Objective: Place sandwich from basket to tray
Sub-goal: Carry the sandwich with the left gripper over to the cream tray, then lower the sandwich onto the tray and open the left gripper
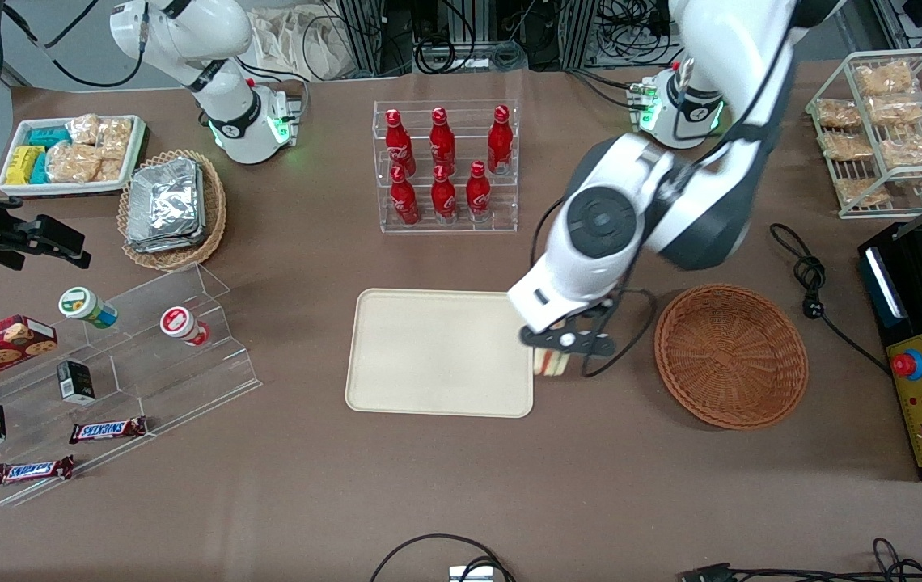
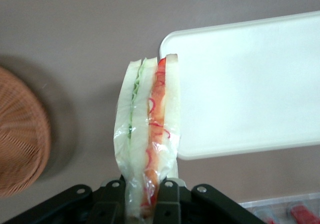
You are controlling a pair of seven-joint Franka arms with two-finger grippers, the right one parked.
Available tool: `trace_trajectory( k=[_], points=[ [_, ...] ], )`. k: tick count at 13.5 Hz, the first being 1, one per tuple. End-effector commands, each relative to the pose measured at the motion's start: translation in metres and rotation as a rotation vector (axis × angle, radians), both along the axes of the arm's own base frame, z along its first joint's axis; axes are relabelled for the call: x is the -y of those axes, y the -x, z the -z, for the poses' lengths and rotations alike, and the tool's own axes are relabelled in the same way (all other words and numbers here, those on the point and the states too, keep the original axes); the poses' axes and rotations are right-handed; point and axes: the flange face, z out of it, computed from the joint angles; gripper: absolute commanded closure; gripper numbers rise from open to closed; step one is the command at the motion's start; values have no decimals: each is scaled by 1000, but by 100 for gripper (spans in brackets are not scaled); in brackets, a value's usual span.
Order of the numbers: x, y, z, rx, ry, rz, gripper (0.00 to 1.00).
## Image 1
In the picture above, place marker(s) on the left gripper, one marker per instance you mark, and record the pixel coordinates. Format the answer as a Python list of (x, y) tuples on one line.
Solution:
[(593, 311)]

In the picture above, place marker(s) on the plastic-wrapped sandwich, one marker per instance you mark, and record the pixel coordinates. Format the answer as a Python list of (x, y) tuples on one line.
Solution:
[(551, 365)]

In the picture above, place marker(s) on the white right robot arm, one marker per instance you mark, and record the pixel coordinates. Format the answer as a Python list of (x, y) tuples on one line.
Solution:
[(226, 89)]

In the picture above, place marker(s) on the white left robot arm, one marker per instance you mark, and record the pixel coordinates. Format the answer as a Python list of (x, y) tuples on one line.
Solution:
[(639, 202)]

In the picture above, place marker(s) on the white rectangular snack tray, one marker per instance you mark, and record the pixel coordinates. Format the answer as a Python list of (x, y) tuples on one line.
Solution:
[(65, 188)]

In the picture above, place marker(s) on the beige plastic serving tray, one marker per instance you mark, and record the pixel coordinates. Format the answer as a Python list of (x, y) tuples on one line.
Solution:
[(437, 356)]

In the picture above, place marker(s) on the foil-wrapped sandwich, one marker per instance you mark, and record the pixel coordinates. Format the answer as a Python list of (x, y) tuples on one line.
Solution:
[(166, 198), (158, 244)]

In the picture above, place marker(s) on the brown wicker basket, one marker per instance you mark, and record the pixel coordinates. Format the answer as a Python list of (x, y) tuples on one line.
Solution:
[(732, 356)]

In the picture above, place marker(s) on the light wicker basket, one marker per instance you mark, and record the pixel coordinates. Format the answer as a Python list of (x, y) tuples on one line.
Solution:
[(186, 257)]

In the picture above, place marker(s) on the yellow snack packet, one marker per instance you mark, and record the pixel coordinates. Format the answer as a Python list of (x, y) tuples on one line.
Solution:
[(23, 164)]

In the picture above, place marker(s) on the teal snack packet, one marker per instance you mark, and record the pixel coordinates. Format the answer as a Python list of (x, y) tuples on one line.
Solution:
[(48, 136), (40, 170)]

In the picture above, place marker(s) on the clear rice cracker bag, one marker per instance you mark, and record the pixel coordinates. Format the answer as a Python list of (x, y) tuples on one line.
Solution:
[(111, 170), (73, 163), (82, 128), (115, 137)]

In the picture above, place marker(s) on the green-lid yogurt cup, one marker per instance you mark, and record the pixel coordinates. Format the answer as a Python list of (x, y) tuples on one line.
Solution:
[(81, 304)]

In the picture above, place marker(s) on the clear acrylic bottle rack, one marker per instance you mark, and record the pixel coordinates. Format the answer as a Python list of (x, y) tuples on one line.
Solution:
[(449, 228)]

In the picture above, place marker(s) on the red cola bottle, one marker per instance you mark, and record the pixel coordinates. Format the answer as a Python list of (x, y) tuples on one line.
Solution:
[(443, 196), (441, 137), (500, 139), (478, 192), (397, 139), (404, 198)]

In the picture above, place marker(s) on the red-lid yogurt cup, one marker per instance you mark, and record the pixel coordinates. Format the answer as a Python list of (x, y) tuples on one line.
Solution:
[(176, 322)]

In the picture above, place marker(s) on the Snickers chocolate bar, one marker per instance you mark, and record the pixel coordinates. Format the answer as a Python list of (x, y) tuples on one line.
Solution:
[(31, 470), (107, 430)]

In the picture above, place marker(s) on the clear acrylic stepped shelf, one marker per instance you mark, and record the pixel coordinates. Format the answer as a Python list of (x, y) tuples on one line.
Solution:
[(186, 380)]

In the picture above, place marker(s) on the silver connector box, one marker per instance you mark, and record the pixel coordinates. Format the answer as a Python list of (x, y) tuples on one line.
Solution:
[(471, 575)]

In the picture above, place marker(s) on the black machine with yellow panel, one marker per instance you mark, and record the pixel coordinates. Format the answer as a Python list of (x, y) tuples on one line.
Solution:
[(881, 307)]

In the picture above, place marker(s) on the clear fried snack bag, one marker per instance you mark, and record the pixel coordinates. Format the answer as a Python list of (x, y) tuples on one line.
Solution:
[(861, 191), (845, 145), (884, 78), (839, 113), (914, 149), (896, 109)]

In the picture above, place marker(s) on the beige cloth bag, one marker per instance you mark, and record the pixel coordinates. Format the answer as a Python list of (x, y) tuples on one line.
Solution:
[(307, 44)]

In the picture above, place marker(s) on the aluminium profile frame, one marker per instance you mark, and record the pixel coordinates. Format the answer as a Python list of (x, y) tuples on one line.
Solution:
[(365, 32)]

